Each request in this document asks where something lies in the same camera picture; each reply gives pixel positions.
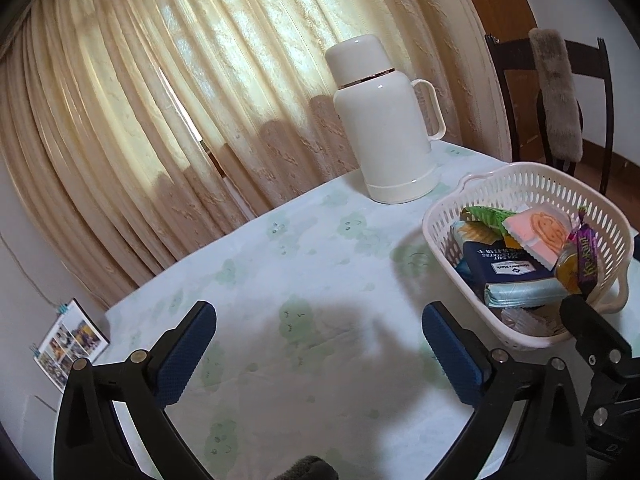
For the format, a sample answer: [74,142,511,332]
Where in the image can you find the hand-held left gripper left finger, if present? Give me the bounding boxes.
[53,299,218,480]

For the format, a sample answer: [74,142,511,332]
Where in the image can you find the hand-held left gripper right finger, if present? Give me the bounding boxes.
[421,301,588,480]

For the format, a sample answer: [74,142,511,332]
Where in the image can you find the purple candy packet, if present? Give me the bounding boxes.
[569,209,602,295]

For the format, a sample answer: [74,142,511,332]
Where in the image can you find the white printed snack packet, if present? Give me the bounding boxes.
[499,304,569,338]

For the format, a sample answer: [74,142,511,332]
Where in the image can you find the yellow jelly cup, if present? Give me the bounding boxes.
[554,244,584,294]

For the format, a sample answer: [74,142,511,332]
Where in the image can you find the dark blue snack packet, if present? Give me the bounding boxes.
[461,239,569,309]

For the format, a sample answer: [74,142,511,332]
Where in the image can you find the pink snack packet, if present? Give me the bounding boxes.
[501,206,574,274]

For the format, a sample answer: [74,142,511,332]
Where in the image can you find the green and yellow snack packet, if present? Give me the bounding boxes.
[459,204,522,248]

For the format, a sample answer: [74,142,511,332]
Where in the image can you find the pale pink plastic basket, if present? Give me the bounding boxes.
[422,161,634,352]

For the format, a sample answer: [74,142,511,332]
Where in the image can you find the photo desk calendar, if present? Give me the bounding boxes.
[31,298,110,394]

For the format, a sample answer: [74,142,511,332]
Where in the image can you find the pale green printed tablecloth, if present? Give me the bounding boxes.
[95,137,640,480]

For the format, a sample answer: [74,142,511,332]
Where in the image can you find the grey fuzzy cloth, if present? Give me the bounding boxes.
[276,454,342,480]

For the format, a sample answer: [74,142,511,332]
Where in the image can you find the grey fuzzy chair cover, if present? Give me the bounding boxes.
[528,27,584,164]

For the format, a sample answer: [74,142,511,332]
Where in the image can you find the dark wooden chair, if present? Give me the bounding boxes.
[484,34,614,197]

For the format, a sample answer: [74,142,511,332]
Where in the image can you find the white thermos jug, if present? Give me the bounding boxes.
[324,34,447,205]

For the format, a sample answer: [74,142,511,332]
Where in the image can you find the beige curtain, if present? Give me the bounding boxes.
[0,0,507,312]

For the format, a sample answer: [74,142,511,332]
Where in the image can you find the wooden door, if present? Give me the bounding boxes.
[446,0,539,162]

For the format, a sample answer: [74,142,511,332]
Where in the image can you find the thin wall cable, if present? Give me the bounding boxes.
[0,231,69,312]

